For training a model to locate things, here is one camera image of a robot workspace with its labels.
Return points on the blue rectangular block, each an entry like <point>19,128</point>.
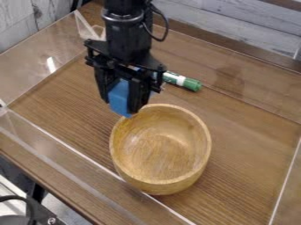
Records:
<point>118,97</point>

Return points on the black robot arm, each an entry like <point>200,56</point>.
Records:
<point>129,28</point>

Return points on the green white marker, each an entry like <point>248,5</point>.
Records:
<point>182,81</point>

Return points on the black metal table frame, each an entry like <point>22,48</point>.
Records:
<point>36,213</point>

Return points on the clear acrylic tray walls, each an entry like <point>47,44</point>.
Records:
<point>56,125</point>

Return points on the brown wooden bowl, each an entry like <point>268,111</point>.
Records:
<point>161,149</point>

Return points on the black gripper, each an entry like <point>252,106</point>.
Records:
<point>143,72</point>

